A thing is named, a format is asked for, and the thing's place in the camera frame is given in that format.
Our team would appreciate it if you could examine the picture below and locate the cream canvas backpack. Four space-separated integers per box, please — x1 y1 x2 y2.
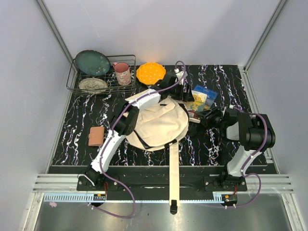
127 98 189 215

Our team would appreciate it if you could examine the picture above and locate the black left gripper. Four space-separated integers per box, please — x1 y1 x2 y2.
168 82 194 103

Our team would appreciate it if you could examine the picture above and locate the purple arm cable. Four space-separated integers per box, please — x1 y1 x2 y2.
199 107 269 208
99 60 188 219

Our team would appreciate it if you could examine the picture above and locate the yellow blue picture book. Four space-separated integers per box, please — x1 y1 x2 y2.
184 90 207 123

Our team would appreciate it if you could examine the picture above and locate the dark teal plate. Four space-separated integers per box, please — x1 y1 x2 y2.
75 50 111 76

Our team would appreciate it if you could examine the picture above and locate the aluminium front rail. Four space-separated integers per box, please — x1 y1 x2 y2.
33 174 294 193

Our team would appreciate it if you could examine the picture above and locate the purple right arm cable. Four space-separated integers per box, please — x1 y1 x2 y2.
199 107 269 208

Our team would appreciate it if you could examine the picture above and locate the salmon leather wallet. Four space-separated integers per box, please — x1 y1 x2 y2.
88 127 104 146

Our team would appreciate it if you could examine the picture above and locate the blue Animal Farm book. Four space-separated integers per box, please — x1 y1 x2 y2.
193 85 218 109

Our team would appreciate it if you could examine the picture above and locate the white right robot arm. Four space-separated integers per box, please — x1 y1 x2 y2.
199 105 276 191

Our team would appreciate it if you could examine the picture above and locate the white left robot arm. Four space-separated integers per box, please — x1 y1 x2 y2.
84 71 192 191

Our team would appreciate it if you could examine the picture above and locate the pink ghost pattern mug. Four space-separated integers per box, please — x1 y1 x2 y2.
113 62 131 86

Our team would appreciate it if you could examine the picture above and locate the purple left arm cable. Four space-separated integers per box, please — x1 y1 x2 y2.
99 60 188 219

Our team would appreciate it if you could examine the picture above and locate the speckled beige plate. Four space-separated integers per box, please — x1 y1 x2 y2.
78 78 108 94

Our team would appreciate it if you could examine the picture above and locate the grey wire dish rack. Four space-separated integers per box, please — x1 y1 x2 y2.
66 54 136 95

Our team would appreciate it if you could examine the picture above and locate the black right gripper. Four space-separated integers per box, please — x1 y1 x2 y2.
195 105 225 129

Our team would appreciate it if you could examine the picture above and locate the yellow polka dot plate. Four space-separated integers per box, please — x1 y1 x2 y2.
136 63 166 85

